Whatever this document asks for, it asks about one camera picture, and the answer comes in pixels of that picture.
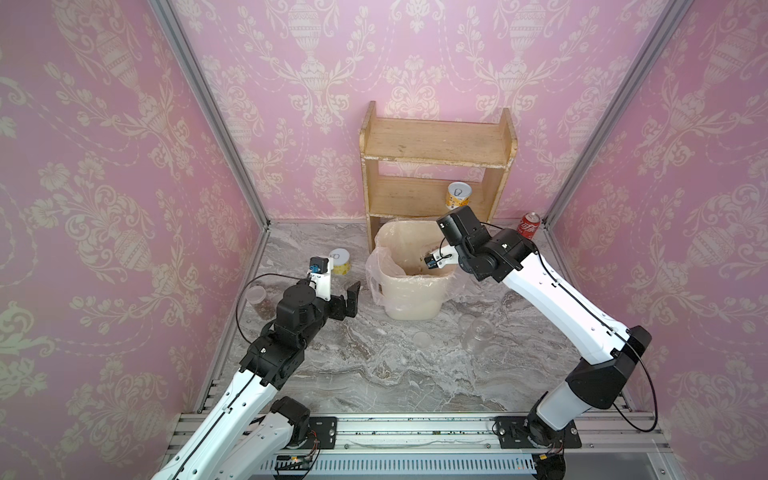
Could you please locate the yellow can on floor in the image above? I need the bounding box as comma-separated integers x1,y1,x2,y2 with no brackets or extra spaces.
328,248,351,275

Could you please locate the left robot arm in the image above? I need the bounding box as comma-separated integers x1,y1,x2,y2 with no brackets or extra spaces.
154,279,361,479

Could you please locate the beige trash bin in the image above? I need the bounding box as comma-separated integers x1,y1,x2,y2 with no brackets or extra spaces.
375,219,460,322

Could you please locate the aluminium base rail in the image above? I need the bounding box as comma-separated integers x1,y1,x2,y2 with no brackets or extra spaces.
155,413,685,479

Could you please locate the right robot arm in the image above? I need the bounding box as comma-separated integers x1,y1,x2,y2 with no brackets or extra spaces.
425,206,652,448

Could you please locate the yellow can on shelf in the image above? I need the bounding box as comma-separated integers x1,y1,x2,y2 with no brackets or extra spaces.
445,182,473,210

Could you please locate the red cola can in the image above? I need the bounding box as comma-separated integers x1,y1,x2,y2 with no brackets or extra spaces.
517,212,541,240

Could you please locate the wooden two-tier shelf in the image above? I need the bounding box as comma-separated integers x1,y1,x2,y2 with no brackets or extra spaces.
358,100,519,253

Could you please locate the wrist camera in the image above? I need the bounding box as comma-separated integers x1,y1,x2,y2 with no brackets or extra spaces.
308,256,333,301
424,247,459,270

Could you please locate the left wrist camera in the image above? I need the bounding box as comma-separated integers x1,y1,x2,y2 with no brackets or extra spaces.
308,256,333,301

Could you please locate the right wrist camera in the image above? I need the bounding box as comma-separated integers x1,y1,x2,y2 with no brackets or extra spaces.
424,247,459,270

